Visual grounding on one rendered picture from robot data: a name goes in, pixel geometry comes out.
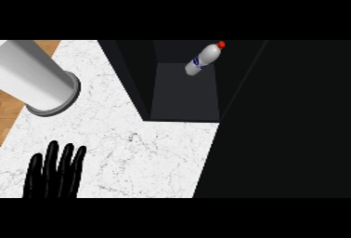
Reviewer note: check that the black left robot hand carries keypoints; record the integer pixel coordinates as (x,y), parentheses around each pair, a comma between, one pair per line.
(51,179)

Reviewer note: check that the clear red-capped water bottle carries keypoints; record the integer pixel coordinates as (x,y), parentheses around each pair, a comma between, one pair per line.
(204,60)

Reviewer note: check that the dark flat cabinet door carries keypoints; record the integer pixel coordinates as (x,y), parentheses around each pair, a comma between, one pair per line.
(284,130)

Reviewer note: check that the pale grey dark-rimmed cylinder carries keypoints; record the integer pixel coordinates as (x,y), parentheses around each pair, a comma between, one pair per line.
(31,74)

